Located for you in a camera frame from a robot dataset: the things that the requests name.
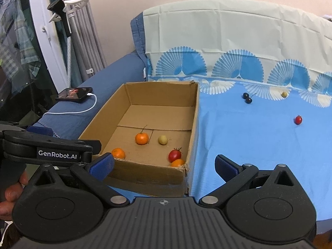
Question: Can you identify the white phone holder stand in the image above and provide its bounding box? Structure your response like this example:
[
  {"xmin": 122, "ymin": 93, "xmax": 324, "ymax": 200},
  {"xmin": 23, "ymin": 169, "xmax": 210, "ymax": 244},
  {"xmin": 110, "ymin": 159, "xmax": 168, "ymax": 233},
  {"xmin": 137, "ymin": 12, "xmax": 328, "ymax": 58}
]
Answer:
[{"xmin": 47, "ymin": 0, "xmax": 95, "ymax": 89}]

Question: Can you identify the white charging cable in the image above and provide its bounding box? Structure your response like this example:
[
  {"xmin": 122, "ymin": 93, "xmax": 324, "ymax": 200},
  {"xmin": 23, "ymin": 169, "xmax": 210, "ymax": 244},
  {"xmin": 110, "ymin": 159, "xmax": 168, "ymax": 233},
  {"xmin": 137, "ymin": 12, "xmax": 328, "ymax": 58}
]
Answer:
[{"xmin": 43, "ymin": 93, "xmax": 98, "ymax": 115}]

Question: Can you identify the brown cardboard box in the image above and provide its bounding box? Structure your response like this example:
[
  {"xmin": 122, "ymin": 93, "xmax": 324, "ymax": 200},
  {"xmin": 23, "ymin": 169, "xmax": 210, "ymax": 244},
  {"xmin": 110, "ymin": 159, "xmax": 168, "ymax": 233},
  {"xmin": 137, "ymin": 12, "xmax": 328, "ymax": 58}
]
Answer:
[{"xmin": 78, "ymin": 80, "xmax": 201, "ymax": 198}]

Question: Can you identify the orange tangerine with stem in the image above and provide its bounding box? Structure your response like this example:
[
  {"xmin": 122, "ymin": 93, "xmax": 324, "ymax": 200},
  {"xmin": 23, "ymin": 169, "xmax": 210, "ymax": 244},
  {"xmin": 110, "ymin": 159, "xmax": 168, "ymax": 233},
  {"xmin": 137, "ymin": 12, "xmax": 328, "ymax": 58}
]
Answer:
[{"xmin": 135, "ymin": 125, "xmax": 154, "ymax": 146}]

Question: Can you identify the black smartphone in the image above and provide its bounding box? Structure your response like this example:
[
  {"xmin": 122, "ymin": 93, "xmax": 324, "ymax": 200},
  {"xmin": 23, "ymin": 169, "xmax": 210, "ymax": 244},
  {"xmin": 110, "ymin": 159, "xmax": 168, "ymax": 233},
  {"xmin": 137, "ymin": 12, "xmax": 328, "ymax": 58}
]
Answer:
[{"xmin": 55, "ymin": 87, "xmax": 93, "ymax": 103}]

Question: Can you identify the dark blue bed cover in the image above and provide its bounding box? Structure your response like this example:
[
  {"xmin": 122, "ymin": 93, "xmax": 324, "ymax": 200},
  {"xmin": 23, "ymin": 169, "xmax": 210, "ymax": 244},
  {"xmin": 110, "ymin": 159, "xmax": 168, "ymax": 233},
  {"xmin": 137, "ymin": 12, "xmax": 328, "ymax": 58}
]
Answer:
[{"xmin": 31, "ymin": 12, "xmax": 150, "ymax": 141}]

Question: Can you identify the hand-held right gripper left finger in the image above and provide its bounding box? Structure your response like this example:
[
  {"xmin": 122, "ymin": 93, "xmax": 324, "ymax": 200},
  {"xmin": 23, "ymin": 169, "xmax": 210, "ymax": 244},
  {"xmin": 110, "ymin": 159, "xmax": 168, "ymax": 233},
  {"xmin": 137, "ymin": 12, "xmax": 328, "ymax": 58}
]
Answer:
[{"xmin": 31, "ymin": 153, "xmax": 131, "ymax": 208}]

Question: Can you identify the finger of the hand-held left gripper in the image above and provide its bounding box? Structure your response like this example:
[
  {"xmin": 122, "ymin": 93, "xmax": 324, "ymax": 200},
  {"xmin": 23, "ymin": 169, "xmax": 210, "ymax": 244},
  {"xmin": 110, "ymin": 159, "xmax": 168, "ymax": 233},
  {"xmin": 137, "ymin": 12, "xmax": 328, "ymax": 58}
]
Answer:
[
  {"xmin": 27, "ymin": 125, "xmax": 54, "ymax": 137},
  {"xmin": 75, "ymin": 139, "xmax": 102, "ymax": 163}
]

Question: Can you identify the blue fan-print bed sheet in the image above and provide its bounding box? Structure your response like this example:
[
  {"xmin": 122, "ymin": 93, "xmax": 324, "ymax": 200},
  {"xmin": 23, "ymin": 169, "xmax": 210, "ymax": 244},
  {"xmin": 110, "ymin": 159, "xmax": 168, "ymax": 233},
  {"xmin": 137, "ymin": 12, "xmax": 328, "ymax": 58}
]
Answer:
[{"xmin": 141, "ymin": 0, "xmax": 332, "ymax": 223}]

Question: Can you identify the white framed glass door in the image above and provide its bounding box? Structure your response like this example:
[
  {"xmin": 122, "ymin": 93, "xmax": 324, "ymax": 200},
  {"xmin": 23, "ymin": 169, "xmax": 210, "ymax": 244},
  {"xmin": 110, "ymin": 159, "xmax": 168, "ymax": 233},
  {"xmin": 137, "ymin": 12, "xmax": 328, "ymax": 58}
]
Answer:
[{"xmin": 0, "ymin": 0, "xmax": 70, "ymax": 126}]

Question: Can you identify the person's left hand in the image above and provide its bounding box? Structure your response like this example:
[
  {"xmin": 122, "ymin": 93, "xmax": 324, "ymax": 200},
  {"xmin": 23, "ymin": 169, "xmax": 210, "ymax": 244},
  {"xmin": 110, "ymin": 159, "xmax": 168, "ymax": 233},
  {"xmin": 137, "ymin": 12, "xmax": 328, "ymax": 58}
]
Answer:
[{"xmin": 0, "ymin": 172, "xmax": 29, "ymax": 222}]

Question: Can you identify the grey curtain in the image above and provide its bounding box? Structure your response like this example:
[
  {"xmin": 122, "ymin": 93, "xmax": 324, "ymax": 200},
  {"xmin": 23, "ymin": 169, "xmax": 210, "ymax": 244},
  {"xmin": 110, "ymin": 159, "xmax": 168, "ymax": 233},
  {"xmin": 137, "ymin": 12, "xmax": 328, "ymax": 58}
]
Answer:
[{"xmin": 45, "ymin": 0, "xmax": 107, "ymax": 84}]

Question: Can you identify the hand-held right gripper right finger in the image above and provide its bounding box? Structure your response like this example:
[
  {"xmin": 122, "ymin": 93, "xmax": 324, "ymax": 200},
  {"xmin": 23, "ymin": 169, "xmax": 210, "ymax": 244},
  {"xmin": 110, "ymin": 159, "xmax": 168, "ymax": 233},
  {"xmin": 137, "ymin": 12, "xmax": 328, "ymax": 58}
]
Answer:
[{"xmin": 198, "ymin": 154, "xmax": 299, "ymax": 208}]

